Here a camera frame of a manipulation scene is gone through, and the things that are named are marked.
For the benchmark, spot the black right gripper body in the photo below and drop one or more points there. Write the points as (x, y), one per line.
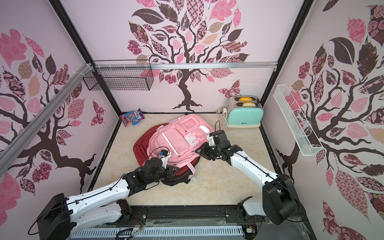
(207, 149)

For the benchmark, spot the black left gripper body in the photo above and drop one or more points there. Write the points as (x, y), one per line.
(162, 174)

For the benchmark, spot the black backpack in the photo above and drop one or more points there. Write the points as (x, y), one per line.
(183, 175)

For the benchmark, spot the pink backpack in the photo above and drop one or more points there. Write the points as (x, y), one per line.
(181, 137)

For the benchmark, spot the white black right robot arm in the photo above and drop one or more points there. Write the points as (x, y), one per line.
(279, 200)

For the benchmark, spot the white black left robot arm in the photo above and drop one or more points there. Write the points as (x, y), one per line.
(64, 216)

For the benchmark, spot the mint green toaster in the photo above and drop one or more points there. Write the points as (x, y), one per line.
(244, 111)

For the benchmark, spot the pink red candy bag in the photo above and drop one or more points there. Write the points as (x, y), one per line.
(124, 121)

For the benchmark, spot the blue M&M's candy bag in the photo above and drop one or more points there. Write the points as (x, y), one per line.
(131, 120)

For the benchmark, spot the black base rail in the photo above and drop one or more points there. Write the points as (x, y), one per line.
(210, 213)

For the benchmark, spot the white slotted cable duct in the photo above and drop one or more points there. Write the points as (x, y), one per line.
(162, 233)

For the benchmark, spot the white wire shelf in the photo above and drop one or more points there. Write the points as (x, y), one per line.
(299, 124)

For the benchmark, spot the aluminium rail back wall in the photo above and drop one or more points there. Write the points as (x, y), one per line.
(246, 65)

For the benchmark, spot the aluminium rail wall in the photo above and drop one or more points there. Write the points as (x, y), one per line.
(14, 149)
(246, 65)

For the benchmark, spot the black wire basket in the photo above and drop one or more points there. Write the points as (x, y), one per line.
(128, 75)

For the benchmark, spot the aluminium rail left wall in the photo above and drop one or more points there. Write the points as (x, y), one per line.
(14, 149)

